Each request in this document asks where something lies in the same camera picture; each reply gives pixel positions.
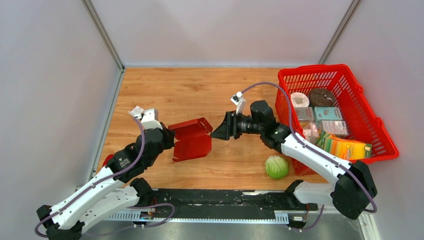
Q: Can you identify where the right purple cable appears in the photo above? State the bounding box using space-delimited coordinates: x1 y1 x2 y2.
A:
240 81 379 232

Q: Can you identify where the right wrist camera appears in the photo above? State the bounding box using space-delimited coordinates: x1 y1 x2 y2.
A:
230 91 247 115

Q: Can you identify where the red round object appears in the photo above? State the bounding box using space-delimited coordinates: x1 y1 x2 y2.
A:
102 154 114 167

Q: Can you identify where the grey small box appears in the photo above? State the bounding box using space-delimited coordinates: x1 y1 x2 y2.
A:
295 107 315 127

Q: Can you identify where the red paper box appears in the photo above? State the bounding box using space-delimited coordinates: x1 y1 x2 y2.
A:
168 117 213 163

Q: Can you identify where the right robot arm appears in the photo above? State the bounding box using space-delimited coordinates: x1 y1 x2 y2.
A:
210 100 378 220

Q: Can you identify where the green cabbage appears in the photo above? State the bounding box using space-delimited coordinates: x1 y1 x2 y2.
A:
264 155 290 180

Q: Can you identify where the brown round package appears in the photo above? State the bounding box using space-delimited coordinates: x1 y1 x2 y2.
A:
308 88 336 107

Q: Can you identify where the teal carton box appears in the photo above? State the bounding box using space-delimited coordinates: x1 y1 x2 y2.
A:
313 106 343 122

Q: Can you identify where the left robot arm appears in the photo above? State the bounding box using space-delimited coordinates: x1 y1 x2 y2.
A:
34 122 175 240

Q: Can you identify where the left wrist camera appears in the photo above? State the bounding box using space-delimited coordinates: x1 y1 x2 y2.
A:
140 108 163 130

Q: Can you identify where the white tissue roll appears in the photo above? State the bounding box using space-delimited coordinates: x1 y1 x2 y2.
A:
290 92 310 108

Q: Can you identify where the red plastic shopping basket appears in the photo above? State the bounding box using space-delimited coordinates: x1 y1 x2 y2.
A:
278 64 400 164

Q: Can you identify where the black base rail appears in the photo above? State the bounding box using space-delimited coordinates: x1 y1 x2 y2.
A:
136 188 319 229

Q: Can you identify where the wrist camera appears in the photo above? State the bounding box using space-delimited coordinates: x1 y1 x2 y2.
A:
140 108 163 130
230 91 247 115

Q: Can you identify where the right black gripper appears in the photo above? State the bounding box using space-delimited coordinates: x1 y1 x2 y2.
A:
210 110 264 141

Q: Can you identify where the pink white packet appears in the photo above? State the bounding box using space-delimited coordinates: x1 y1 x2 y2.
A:
302 122 320 145

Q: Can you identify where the pink white carton box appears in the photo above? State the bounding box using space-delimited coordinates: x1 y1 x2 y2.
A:
319 120 349 137

